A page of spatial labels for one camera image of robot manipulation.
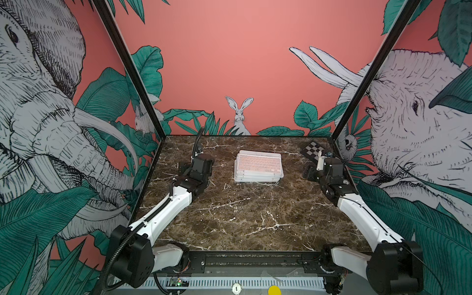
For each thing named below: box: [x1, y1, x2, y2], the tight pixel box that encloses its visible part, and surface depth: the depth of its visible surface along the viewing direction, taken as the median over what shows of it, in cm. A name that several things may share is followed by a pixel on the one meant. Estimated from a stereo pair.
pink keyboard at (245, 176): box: [234, 169, 284, 183], surface depth 100 cm
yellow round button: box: [267, 285, 282, 295], surface depth 70 cm
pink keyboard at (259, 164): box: [236, 149, 284, 179], surface depth 102 cm
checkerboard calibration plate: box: [299, 140, 326, 162], surface depth 113 cm
